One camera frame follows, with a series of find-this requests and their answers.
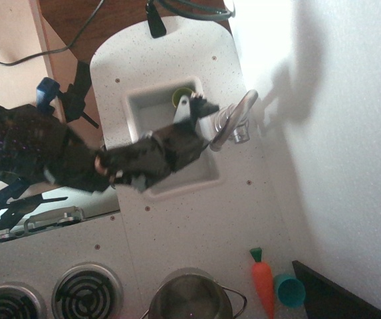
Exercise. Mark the yellow-green plastic cup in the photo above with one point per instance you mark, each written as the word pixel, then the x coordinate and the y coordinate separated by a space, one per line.
pixel 176 96

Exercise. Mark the silver oven door handle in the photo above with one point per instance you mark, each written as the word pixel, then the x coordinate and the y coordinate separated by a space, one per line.
pixel 59 216

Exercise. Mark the blue black clamp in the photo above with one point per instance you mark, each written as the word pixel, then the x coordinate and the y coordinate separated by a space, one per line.
pixel 15 208
pixel 73 100

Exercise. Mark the black box corner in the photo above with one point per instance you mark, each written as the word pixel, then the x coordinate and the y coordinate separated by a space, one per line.
pixel 326 299

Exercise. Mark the silver curved faucet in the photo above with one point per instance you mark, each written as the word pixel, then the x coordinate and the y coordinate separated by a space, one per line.
pixel 232 123

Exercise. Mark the orange toy carrot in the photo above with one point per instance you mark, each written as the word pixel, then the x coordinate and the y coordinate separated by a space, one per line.
pixel 263 281

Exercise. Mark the black stove burner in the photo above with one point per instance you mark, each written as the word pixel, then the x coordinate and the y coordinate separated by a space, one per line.
pixel 19 300
pixel 88 290

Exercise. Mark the white toy sink basin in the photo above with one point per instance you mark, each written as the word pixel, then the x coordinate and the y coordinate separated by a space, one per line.
pixel 150 108

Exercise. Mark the stainless steel pot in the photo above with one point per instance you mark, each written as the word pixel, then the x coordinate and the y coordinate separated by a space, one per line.
pixel 195 296

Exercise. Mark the blue black clamp lower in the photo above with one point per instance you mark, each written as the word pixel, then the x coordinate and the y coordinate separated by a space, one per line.
pixel 15 208

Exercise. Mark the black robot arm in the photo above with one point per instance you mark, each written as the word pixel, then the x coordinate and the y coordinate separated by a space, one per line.
pixel 40 148

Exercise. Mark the black stove burner left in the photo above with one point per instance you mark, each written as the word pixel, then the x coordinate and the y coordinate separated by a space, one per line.
pixel 19 300

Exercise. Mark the teal plastic cup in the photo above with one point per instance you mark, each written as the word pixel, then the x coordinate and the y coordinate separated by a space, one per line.
pixel 289 290

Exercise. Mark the black stove burner centre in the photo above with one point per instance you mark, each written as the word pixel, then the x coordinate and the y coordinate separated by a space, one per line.
pixel 88 290

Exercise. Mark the blue black clamp upper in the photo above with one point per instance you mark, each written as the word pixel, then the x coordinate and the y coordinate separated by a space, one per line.
pixel 73 100

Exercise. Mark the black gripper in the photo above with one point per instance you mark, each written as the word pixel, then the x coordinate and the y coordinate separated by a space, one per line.
pixel 161 153

